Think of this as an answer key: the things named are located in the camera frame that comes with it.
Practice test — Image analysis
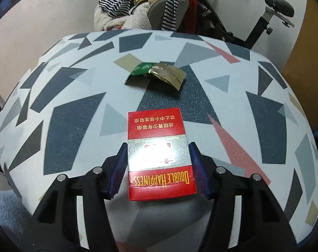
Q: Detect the red cigarette pack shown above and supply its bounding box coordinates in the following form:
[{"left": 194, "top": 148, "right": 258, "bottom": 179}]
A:
[{"left": 128, "top": 108, "right": 197, "bottom": 201}]

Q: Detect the geometric patterned table cover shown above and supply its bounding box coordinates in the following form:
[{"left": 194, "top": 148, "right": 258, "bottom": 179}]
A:
[{"left": 0, "top": 30, "right": 318, "bottom": 251}]

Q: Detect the green candy wrapper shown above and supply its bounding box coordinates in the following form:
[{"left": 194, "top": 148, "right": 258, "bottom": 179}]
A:
[{"left": 125, "top": 62, "right": 155, "bottom": 84}]

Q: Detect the gold foil wrapper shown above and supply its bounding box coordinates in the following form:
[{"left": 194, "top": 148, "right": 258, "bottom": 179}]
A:
[{"left": 148, "top": 63, "right": 186, "bottom": 91}]

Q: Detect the white fleece blanket pile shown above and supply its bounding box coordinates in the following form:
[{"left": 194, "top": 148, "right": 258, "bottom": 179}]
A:
[{"left": 92, "top": 0, "right": 194, "bottom": 32}]

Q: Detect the black exercise bike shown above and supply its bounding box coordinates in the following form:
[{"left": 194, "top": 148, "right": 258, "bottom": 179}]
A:
[{"left": 195, "top": 0, "right": 295, "bottom": 50}]

